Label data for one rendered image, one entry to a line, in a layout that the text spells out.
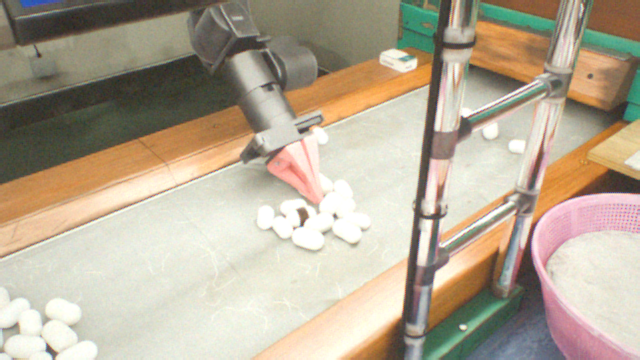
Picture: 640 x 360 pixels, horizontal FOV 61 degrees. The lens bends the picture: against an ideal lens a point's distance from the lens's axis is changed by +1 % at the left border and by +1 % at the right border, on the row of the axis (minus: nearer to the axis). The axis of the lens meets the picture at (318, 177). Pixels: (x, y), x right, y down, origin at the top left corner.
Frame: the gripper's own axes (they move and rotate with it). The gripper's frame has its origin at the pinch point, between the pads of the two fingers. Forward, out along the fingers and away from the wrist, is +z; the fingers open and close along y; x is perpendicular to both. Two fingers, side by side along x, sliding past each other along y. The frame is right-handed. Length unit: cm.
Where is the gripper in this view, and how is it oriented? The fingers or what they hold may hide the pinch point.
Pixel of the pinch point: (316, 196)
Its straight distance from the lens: 66.2
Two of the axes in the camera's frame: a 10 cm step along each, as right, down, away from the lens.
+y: 7.6, -3.6, 5.5
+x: -4.3, 3.6, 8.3
